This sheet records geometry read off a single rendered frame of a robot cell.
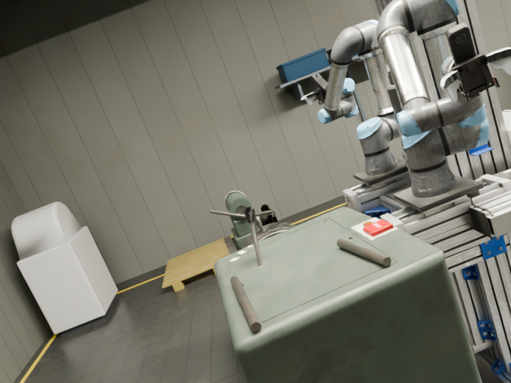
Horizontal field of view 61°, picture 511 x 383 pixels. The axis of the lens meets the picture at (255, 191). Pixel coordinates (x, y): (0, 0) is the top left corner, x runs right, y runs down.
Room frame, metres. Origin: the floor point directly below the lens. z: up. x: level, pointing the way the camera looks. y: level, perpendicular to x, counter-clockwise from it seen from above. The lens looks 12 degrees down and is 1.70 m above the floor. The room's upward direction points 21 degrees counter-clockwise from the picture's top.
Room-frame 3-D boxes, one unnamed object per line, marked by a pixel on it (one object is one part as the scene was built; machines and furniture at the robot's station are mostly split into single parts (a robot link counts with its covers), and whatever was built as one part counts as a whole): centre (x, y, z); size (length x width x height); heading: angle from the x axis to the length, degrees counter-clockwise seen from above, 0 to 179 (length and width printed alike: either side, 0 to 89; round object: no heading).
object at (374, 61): (2.00, -0.71, 1.54); 0.15 x 0.12 x 0.55; 112
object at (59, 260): (4.85, 2.31, 0.69); 0.70 x 0.59 x 1.38; 1
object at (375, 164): (1.95, -0.58, 1.21); 0.15 x 0.15 x 0.10
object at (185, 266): (5.01, 0.72, 0.06); 1.30 x 0.92 x 0.12; 91
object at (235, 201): (2.69, 0.13, 1.01); 0.30 x 0.20 x 0.29; 6
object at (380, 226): (1.07, -0.26, 1.26); 0.06 x 0.06 x 0.02; 6
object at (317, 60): (5.30, -1.05, 1.77); 0.54 x 0.40 x 0.21; 91
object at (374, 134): (1.95, -0.59, 1.33); 0.13 x 0.12 x 0.14; 112
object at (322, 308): (1.10, -0.05, 1.06); 0.59 x 0.48 x 0.39; 6
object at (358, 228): (1.09, -0.26, 1.23); 0.13 x 0.08 x 0.06; 6
